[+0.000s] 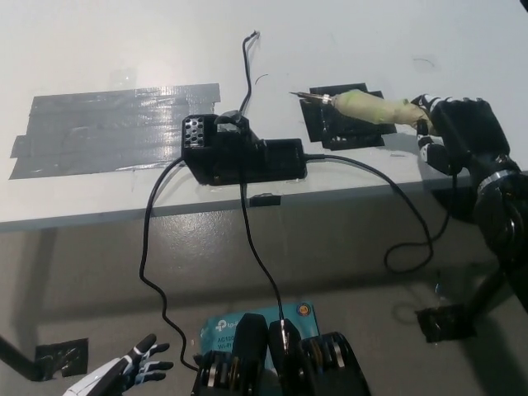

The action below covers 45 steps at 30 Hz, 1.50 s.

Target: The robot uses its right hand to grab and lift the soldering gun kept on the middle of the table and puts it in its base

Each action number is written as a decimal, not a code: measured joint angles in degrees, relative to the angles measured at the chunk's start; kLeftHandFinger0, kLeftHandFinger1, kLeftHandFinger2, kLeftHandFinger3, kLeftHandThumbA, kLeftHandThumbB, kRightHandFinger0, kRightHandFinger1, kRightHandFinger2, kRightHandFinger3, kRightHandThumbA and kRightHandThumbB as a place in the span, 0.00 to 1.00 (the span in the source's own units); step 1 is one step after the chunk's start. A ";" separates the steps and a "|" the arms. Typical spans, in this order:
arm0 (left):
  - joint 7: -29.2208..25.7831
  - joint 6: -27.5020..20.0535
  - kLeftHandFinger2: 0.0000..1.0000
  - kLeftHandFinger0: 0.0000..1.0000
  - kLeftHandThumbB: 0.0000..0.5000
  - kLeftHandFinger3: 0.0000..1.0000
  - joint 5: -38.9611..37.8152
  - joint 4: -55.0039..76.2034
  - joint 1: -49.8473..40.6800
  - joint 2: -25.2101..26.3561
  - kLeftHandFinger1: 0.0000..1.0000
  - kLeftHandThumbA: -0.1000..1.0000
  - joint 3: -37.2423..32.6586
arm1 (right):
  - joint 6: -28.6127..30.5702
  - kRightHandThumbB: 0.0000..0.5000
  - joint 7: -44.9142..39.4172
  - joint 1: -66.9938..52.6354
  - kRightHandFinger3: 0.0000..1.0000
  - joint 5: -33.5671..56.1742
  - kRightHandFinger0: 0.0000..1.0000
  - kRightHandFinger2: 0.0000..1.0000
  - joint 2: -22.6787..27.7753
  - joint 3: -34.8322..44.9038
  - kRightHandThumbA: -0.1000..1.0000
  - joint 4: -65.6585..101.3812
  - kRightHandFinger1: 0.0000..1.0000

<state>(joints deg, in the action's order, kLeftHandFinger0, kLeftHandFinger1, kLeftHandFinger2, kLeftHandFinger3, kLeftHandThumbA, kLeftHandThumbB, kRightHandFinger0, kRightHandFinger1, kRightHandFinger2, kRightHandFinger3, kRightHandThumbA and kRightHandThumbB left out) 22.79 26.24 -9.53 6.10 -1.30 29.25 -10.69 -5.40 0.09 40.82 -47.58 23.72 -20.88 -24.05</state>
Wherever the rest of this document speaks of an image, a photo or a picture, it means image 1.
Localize black power cable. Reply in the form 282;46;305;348
138;159;202;372

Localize black square holder plate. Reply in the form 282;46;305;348
299;82;397;152

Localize black cable with metal plug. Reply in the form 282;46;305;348
238;183;290;354

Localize black table frame beam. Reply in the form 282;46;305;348
431;188;475;226

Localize black robot torso blocks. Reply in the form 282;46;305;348
190;313;370;396

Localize grey duct tape patch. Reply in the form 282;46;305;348
7;82;222;182

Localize black soldering station base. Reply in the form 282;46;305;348
181;110;307;189

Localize small black tape strip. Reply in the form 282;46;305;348
247;193;281;208

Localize thin black loose wire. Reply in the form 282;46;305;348
238;29;262;116

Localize black table leg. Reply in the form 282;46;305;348
0;334;42;383
465;267;512;327

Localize tape-wrapped soldering iron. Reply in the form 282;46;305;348
288;88;430;128

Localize teal tp-link box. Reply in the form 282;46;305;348
200;302;322;360

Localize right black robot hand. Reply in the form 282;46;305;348
406;93;513;178

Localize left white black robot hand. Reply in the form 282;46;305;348
65;332;175;396

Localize black soldering iron cable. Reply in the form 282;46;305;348
300;153;460;273

